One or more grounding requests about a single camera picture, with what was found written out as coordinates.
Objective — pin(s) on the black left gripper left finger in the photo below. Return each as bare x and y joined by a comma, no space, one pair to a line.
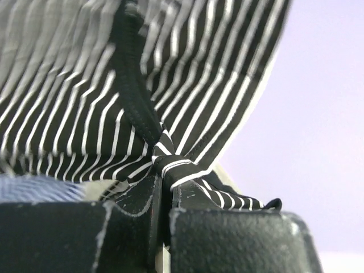
116,235

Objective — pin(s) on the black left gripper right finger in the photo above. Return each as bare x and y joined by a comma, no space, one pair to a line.
206,238

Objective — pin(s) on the black white striped tank top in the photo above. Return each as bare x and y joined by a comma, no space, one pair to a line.
121,90

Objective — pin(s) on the blue white striped tank top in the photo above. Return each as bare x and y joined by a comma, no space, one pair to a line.
39,189

